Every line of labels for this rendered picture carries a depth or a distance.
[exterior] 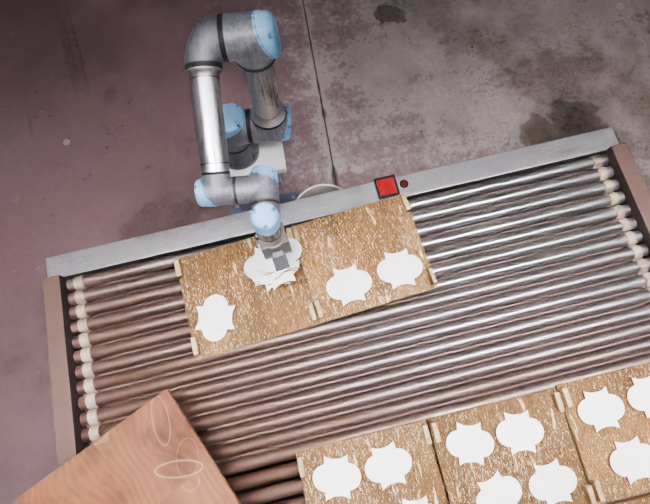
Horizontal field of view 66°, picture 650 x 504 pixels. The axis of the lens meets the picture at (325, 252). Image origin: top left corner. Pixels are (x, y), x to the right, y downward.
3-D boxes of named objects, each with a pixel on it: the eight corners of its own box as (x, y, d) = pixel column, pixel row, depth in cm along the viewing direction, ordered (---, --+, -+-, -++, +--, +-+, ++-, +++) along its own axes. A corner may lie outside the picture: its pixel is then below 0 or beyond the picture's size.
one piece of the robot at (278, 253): (262, 264, 137) (269, 277, 153) (293, 254, 138) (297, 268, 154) (250, 224, 141) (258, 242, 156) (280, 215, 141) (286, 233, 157)
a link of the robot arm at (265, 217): (278, 197, 129) (280, 228, 126) (282, 212, 139) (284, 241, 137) (247, 200, 129) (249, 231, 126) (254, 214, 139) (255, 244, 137)
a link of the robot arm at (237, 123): (216, 124, 179) (207, 101, 166) (254, 121, 179) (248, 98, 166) (217, 154, 175) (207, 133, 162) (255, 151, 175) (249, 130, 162)
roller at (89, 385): (82, 380, 167) (74, 380, 162) (637, 245, 176) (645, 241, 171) (83, 395, 165) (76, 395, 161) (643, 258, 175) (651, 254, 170)
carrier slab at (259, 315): (176, 260, 173) (174, 259, 171) (291, 227, 175) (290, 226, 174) (197, 360, 163) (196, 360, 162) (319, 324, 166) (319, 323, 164)
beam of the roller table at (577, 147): (54, 262, 180) (44, 257, 175) (603, 134, 190) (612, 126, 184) (56, 284, 178) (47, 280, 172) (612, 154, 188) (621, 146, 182)
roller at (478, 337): (87, 427, 163) (79, 428, 158) (655, 286, 172) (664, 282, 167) (88, 443, 161) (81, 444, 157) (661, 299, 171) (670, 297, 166)
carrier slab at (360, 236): (291, 227, 175) (291, 226, 174) (403, 195, 178) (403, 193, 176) (320, 323, 166) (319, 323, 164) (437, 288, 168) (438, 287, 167)
